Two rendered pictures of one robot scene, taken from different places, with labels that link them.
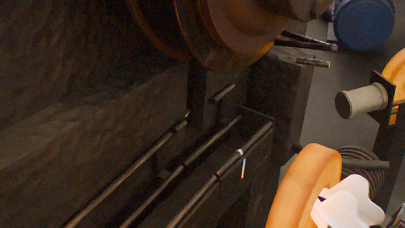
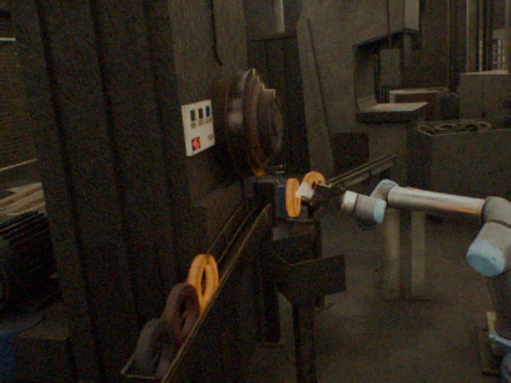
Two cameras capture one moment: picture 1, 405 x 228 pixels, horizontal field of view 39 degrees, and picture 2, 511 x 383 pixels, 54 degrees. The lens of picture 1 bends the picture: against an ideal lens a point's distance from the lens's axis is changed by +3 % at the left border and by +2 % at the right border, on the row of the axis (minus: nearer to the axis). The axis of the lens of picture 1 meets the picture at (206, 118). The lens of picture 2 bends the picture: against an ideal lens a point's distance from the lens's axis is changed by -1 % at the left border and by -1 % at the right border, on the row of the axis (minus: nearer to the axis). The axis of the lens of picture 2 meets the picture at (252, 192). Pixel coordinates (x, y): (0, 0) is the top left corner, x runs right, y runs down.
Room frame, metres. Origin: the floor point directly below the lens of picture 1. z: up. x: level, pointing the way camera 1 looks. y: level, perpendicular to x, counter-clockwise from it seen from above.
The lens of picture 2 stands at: (-1.39, 0.49, 1.35)
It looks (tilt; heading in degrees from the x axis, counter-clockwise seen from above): 14 degrees down; 347
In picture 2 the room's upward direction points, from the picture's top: 5 degrees counter-clockwise
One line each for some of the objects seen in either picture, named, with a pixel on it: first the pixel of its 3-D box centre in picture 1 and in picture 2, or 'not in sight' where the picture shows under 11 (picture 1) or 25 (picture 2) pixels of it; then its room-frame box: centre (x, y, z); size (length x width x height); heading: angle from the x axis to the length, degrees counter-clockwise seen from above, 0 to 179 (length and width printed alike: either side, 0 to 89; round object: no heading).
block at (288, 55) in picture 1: (276, 104); (266, 203); (0.99, -0.14, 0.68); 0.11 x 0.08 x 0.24; 61
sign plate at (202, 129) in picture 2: not in sight; (199, 126); (0.54, 0.23, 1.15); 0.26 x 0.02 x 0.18; 151
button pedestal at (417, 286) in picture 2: not in sight; (417, 243); (1.01, -1.01, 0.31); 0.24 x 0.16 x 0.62; 151
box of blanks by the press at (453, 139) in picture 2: not in sight; (473, 165); (2.29, -2.36, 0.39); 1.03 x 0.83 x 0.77; 76
